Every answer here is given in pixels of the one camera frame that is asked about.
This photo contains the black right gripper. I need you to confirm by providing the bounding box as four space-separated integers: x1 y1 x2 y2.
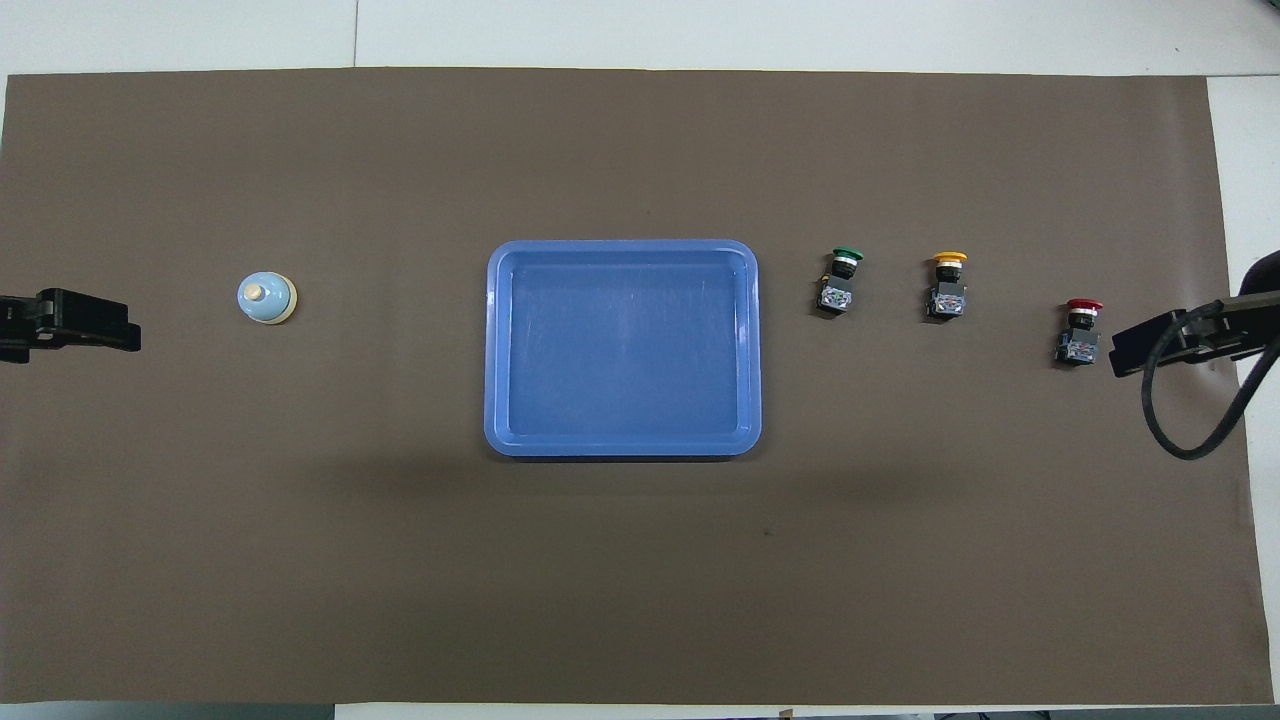
1111 292 1280 379

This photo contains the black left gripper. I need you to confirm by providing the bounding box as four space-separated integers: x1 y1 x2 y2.
0 288 142 364

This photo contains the red push button switch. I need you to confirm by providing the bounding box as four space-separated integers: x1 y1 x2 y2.
1053 298 1105 367

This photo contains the yellow push button switch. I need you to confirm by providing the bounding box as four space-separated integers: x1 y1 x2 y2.
924 250 970 321

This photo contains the green push button switch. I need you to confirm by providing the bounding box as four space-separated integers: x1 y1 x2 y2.
814 246 867 318

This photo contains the light blue desk bell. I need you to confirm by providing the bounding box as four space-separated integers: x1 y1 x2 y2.
237 272 298 327

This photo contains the blue plastic tray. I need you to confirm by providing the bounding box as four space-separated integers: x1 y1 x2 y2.
484 239 763 458

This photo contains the brown table mat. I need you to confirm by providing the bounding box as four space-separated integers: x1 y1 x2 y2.
0 67 1273 706

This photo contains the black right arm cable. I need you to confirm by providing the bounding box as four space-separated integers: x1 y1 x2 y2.
1142 308 1280 462

